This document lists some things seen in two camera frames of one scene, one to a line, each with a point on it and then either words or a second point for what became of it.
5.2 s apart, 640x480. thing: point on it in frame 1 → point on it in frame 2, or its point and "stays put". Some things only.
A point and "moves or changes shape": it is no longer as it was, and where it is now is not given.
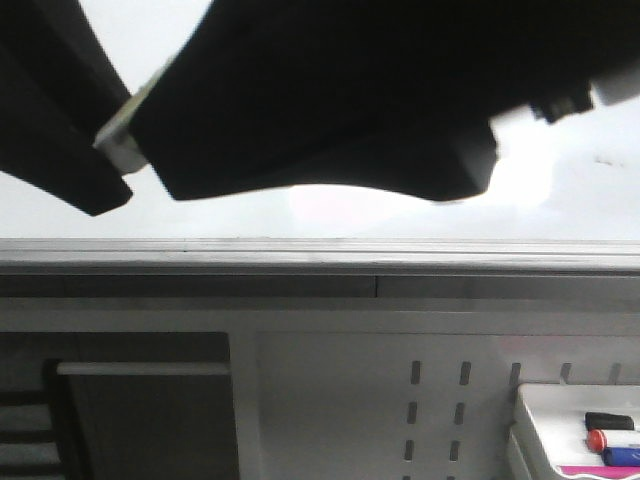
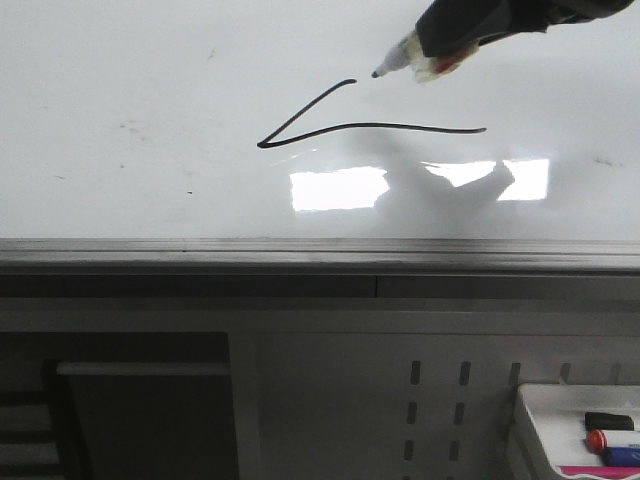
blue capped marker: [621, 456] stays put
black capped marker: [608, 421] stays put
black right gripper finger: [394, 96] → [450, 25]
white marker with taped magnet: [115, 141] moves or changes shape
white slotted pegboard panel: [401, 404] stays put
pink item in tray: [601, 471] stays put
